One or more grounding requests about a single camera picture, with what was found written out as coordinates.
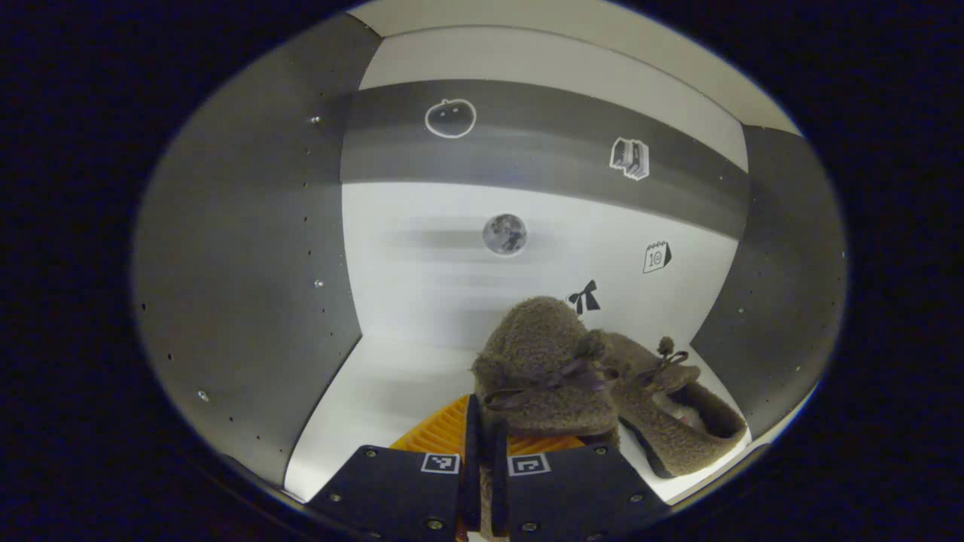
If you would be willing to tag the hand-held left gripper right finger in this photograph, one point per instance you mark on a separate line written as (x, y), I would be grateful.
(580, 489)

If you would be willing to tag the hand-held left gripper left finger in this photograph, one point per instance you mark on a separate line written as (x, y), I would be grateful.
(473, 482)

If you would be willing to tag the brown fuzzy shoe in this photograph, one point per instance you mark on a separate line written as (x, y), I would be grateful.
(535, 339)
(678, 444)

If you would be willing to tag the white shoe cabinet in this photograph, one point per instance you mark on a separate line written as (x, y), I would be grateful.
(422, 263)

